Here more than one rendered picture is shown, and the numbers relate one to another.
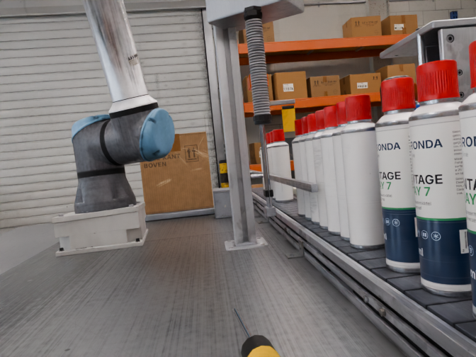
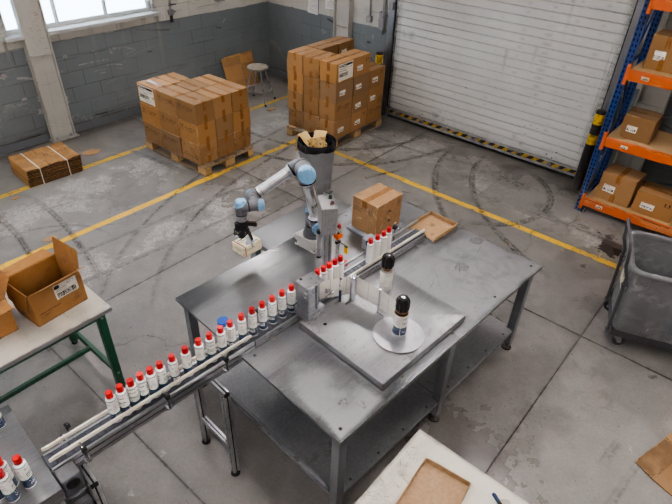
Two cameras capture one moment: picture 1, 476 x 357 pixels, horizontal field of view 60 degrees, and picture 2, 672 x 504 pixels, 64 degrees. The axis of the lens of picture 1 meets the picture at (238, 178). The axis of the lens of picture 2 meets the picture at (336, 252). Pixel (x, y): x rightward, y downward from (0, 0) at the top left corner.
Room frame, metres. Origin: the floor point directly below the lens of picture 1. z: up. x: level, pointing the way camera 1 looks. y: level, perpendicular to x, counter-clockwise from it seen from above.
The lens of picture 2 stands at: (-1.05, -2.19, 3.16)
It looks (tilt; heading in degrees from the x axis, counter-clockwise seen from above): 36 degrees down; 48
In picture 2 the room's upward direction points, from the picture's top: 2 degrees clockwise
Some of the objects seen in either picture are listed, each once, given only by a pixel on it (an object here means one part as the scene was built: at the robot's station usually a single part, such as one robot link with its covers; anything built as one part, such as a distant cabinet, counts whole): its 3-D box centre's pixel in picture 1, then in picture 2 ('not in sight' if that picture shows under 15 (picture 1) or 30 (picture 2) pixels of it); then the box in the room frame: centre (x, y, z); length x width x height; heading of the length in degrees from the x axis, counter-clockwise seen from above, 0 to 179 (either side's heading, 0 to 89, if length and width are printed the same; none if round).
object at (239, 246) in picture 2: not in sight; (246, 244); (0.54, 0.45, 0.99); 0.16 x 0.12 x 0.07; 8
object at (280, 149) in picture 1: (281, 165); (370, 250); (1.17, -0.13, 0.98); 0.05 x 0.05 x 0.20
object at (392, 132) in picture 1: (404, 174); (291, 297); (0.44, -0.18, 0.98); 0.05 x 0.05 x 0.20
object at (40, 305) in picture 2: not in sight; (43, 280); (-0.65, 0.94, 0.97); 0.51 x 0.39 x 0.37; 104
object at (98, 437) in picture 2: not in sight; (171, 439); (-0.47, -0.25, 0.47); 1.17 x 0.38 x 0.94; 4
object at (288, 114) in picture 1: (289, 118); not in sight; (0.93, -0.13, 1.09); 0.03 x 0.01 x 0.06; 94
